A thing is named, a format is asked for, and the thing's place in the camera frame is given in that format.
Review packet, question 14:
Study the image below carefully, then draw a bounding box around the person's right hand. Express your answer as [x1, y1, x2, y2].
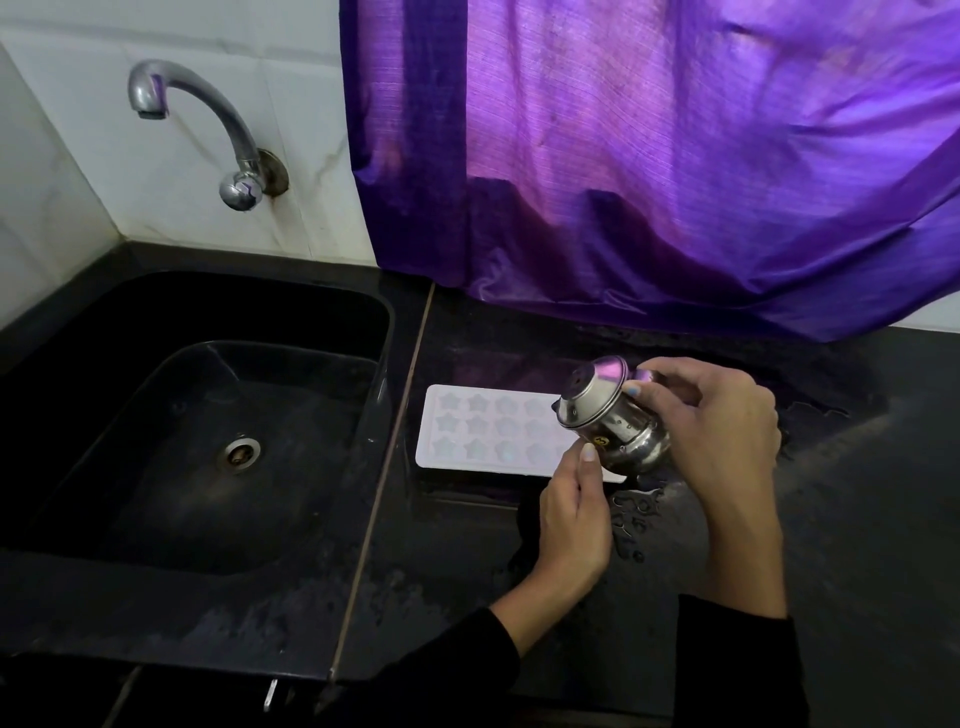
[626, 357, 785, 520]

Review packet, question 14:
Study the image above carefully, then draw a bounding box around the person's left hand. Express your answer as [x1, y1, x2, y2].
[523, 441, 615, 603]

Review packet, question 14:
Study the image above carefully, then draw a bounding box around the small steel pot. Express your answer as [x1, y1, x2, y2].
[552, 354, 675, 476]

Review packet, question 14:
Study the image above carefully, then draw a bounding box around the person's right forearm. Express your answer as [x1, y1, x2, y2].
[676, 502, 813, 728]

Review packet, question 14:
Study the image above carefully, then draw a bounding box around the person's left forearm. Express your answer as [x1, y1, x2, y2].
[318, 577, 601, 728]

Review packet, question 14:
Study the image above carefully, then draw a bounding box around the white star ice tray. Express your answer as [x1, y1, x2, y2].
[414, 384, 628, 486]

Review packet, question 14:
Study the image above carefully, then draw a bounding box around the purple curtain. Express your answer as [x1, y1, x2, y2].
[339, 0, 960, 343]

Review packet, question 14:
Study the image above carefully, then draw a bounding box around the metal sink drain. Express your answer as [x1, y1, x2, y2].
[218, 434, 263, 476]

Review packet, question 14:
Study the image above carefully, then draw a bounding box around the black stone sink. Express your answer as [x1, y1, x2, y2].
[0, 266, 397, 580]

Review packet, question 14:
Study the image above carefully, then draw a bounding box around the chrome wall faucet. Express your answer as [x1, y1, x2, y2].
[126, 59, 291, 213]

